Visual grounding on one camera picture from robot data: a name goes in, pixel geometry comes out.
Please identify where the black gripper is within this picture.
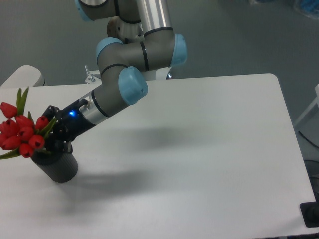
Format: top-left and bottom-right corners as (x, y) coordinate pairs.
(42, 99), (95, 153)

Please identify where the red tulip bouquet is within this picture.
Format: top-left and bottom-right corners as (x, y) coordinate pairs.
(0, 88), (56, 160)

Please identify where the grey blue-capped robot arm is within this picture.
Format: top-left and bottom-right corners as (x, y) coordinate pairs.
(44, 0), (187, 154)

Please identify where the dark grey ribbed vase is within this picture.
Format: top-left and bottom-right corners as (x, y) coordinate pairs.
(31, 148), (78, 183)

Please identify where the white furniture at right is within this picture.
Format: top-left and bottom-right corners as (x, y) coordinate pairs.
(293, 85), (319, 130)

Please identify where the black box at table edge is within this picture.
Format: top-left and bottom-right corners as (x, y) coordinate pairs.
(300, 202), (319, 228)

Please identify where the blue item in clear bag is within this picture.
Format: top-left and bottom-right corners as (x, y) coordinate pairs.
(293, 0), (319, 19)

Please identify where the black cable on floor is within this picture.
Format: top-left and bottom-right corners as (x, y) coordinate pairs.
(299, 131), (319, 147)

